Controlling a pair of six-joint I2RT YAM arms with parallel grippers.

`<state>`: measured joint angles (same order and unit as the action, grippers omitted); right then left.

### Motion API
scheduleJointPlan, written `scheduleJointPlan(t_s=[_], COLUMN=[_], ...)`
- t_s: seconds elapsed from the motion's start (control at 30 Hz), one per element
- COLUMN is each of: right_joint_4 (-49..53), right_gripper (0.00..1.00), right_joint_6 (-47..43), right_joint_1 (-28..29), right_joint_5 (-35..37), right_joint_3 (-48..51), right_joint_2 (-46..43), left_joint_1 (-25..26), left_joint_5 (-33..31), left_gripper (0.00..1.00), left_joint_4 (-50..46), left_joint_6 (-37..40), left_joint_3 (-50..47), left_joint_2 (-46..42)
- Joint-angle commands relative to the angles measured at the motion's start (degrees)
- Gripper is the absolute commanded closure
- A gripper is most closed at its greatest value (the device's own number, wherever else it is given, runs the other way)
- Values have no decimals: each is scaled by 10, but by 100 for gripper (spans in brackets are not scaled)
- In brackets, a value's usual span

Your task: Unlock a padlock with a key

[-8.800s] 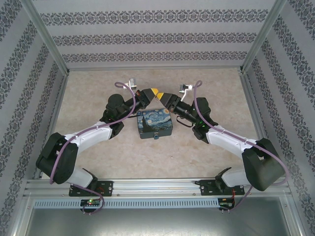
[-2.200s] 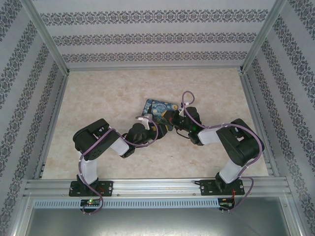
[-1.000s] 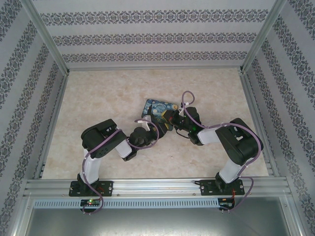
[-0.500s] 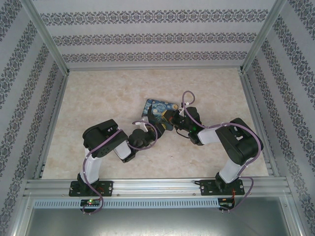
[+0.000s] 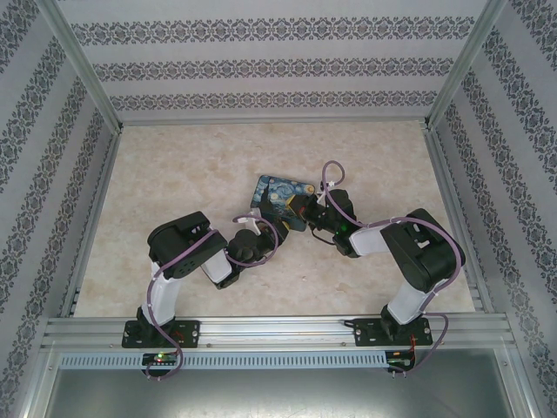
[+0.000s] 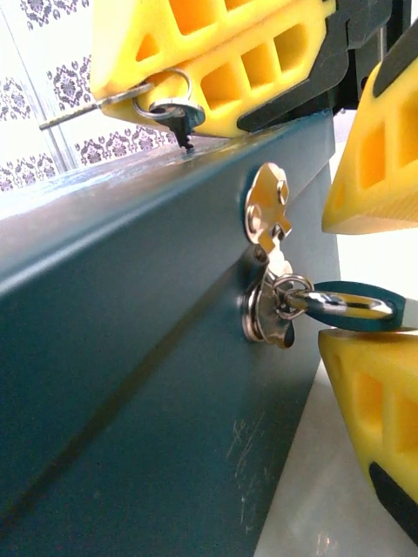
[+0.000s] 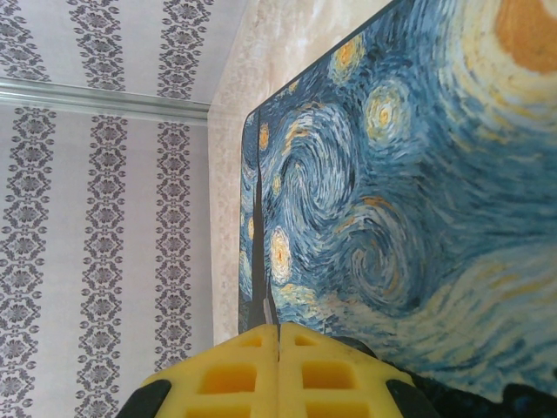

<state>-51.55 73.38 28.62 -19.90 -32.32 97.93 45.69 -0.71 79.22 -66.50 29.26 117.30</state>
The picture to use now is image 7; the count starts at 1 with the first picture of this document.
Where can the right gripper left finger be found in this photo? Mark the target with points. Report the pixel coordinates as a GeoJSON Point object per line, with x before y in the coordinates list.
{"type": "Point", "coordinates": [217, 374]}

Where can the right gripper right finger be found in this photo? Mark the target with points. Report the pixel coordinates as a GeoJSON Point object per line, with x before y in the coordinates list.
{"type": "Point", "coordinates": [339, 374]}

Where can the starry night print box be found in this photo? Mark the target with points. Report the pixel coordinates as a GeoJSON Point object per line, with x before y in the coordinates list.
{"type": "Point", "coordinates": [391, 196]}

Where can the aluminium frame post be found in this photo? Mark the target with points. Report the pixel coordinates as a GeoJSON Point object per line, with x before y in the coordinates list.
{"type": "Point", "coordinates": [100, 102]}

